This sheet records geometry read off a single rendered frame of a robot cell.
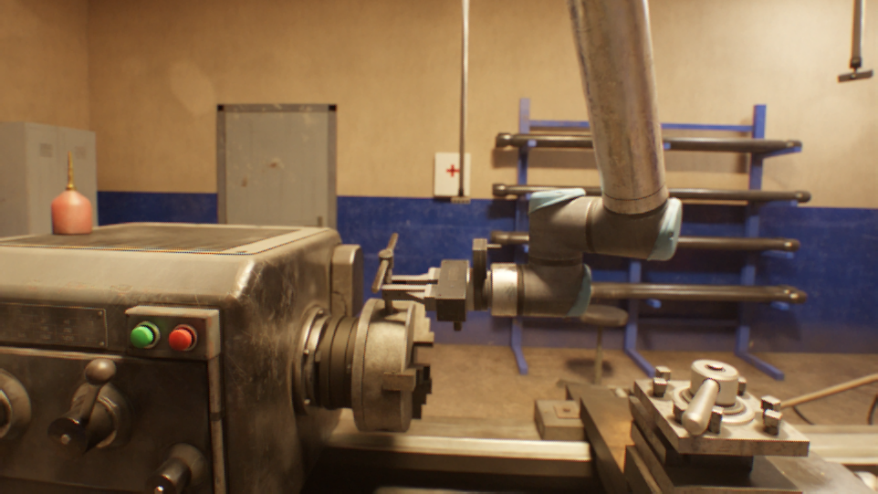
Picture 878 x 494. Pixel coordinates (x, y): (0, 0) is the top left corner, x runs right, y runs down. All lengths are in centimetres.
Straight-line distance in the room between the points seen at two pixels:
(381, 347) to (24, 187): 358
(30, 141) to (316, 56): 221
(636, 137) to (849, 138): 460
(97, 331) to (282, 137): 347
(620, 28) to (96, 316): 78
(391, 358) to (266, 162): 352
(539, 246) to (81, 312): 70
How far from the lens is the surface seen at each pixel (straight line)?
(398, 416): 81
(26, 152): 411
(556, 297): 74
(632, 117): 57
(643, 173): 61
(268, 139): 418
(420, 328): 91
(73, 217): 104
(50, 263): 87
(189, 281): 71
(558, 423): 118
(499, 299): 73
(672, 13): 448
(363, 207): 393
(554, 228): 71
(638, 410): 81
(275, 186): 414
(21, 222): 416
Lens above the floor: 144
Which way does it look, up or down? 4 degrees down
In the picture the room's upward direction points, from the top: 1 degrees clockwise
